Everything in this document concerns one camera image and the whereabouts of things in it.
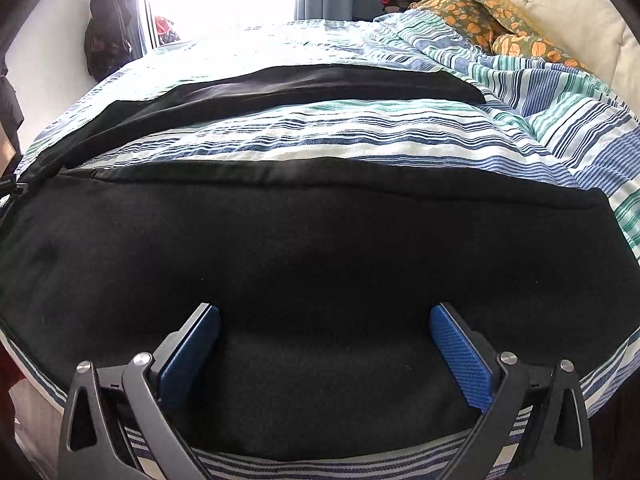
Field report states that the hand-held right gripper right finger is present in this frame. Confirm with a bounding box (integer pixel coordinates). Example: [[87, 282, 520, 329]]
[[429, 303, 593, 480]]

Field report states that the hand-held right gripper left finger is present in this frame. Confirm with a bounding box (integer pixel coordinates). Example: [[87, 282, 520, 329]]
[[57, 303, 221, 480]]

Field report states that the black backpack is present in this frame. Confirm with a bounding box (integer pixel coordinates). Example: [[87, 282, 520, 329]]
[[0, 64, 626, 463]]

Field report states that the white mattress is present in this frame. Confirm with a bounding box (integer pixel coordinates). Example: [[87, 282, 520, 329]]
[[10, 360, 66, 480]]

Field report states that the striped bed cover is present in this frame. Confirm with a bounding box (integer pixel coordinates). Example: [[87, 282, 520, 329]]
[[0, 10, 640, 480]]

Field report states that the red clothes pile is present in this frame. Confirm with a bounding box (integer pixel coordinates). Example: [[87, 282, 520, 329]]
[[154, 15, 181, 46]]

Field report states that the black hanging bag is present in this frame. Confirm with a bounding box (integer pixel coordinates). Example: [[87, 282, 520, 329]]
[[82, 0, 136, 83]]

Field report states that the orange patterned pillow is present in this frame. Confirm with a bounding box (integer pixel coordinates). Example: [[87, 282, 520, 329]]
[[407, 0, 593, 71]]

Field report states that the cream padded headboard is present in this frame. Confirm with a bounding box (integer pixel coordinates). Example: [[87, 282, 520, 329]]
[[452, 0, 636, 96]]

